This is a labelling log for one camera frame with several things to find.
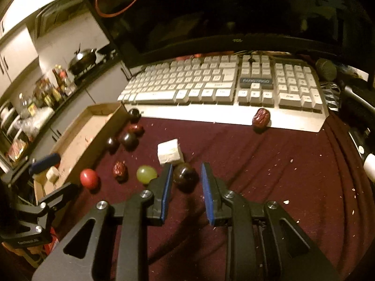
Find white flat board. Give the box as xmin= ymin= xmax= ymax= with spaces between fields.
xmin=129 ymin=101 xmax=329 ymax=133

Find red tomato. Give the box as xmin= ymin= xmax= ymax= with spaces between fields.
xmin=80 ymin=169 xmax=99 ymax=189

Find row of condiment bottles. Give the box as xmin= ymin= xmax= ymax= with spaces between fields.
xmin=34 ymin=64 xmax=77 ymax=107

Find black monitor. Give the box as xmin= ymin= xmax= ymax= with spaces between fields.
xmin=72 ymin=0 xmax=375 ymax=85

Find grey lower cabinets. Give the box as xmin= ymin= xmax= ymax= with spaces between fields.
xmin=28 ymin=61 xmax=132 ymax=167

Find white keyboard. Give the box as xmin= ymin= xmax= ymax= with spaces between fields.
xmin=117 ymin=53 xmax=324 ymax=113

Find metal wok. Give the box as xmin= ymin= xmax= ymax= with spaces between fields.
xmin=67 ymin=43 xmax=98 ymax=76

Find red snack packet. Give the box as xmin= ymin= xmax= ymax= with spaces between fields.
xmin=7 ymin=140 xmax=30 ymax=162

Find black kitchen counter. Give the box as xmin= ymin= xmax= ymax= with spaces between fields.
xmin=18 ymin=55 xmax=122 ymax=141

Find black stove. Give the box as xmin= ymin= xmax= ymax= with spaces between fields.
xmin=97 ymin=45 xmax=121 ymax=63

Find black microphone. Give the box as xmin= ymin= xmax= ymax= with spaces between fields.
xmin=315 ymin=58 xmax=338 ymax=82

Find white cube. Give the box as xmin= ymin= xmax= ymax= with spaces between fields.
xmin=45 ymin=166 xmax=61 ymax=184
xmin=157 ymin=138 xmax=185 ymax=165

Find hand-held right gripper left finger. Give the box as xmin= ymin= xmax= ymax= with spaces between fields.
xmin=32 ymin=162 xmax=174 ymax=281

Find green grape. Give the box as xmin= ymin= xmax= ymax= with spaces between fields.
xmin=136 ymin=165 xmax=158 ymax=185

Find range hood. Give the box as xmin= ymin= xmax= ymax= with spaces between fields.
xmin=34 ymin=0 xmax=87 ymax=40

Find red wrapper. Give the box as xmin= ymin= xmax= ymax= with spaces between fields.
xmin=44 ymin=227 xmax=60 ymax=254

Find clear plastic bag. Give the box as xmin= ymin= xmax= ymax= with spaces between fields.
xmin=13 ymin=107 xmax=55 ymax=137

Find white cylinder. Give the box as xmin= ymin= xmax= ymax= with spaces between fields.
xmin=363 ymin=152 xmax=375 ymax=179

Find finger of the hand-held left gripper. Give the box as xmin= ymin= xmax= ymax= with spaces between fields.
xmin=34 ymin=182 xmax=80 ymax=235
xmin=29 ymin=153 xmax=60 ymax=174

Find white tube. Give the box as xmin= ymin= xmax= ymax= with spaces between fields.
xmin=343 ymin=85 xmax=370 ymax=109

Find black desk device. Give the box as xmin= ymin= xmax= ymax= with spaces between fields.
xmin=347 ymin=121 xmax=375 ymax=164

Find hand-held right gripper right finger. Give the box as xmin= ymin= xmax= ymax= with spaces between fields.
xmin=201 ymin=162 xmax=342 ymax=281

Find shallow cardboard box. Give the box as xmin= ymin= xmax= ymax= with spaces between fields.
xmin=34 ymin=102 xmax=128 ymax=205

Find dark red cloth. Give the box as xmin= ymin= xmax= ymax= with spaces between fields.
xmin=53 ymin=114 xmax=375 ymax=281

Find white upper cabinets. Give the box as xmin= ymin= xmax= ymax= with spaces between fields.
xmin=0 ymin=0 xmax=84 ymax=87

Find dish rack with plates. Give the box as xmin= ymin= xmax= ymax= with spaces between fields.
xmin=0 ymin=100 xmax=22 ymax=153

